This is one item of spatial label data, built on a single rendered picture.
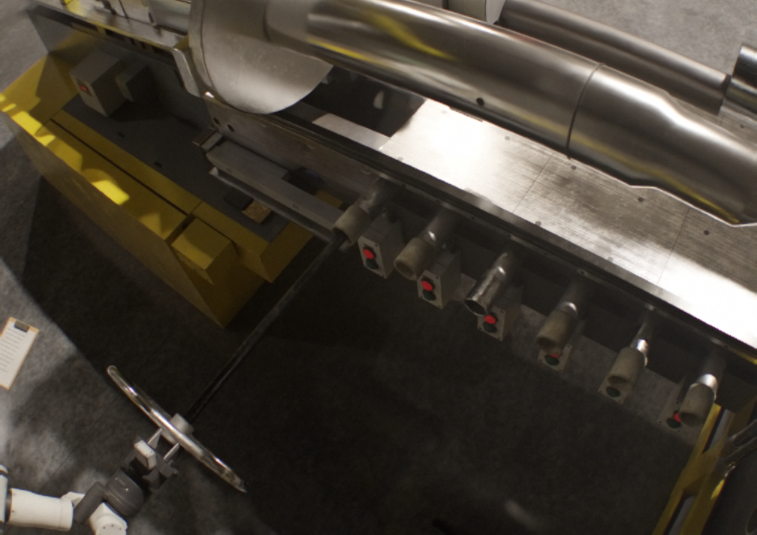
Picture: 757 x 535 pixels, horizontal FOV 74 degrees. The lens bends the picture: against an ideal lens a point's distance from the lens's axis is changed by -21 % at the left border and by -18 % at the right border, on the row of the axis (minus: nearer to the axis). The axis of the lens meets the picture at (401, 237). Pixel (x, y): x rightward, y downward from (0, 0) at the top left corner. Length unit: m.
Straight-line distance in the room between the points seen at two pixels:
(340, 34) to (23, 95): 2.40
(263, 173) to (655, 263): 1.13
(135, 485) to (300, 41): 0.88
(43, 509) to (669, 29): 3.65
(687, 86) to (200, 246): 1.39
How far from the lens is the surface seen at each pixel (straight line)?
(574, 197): 1.34
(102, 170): 2.31
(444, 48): 0.80
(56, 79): 3.06
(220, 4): 0.92
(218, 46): 0.94
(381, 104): 1.63
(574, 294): 1.25
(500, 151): 1.42
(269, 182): 1.79
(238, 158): 1.90
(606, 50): 1.11
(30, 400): 2.72
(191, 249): 1.85
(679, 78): 1.09
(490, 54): 0.78
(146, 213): 2.03
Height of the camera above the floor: 1.95
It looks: 54 degrees down
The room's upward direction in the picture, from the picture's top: 9 degrees counter-clockwise
